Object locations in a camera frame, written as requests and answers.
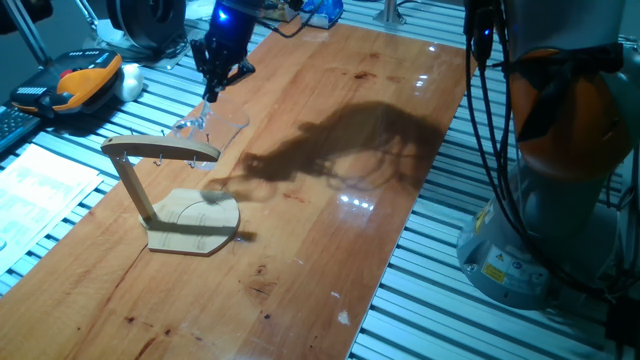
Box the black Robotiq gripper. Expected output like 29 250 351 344
190 0 259 104

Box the clear glass cup with handle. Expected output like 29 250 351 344
172 94 251 171

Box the wooden cup rack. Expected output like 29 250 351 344
100 133 241 257

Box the gold coloured box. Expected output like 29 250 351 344
258 0 301 24

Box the white rounded object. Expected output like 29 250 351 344
113 62 145 104

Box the black round spool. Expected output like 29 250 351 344
105 0 187 51

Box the blue plastic packet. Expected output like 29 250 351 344
299 0 345 30

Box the orange black teach pendant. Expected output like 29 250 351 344
9 48 124 119

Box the glossy wooden board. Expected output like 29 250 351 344
0 19 474 360

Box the grey metal strut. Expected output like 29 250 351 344
2 0 51 69

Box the black computer keyboard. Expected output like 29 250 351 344
0 103 41 154

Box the white paper sheet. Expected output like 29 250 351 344
0 143 104 276

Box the metal post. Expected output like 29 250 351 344
373 0 407 26

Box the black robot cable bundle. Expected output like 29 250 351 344
254 0 640 301

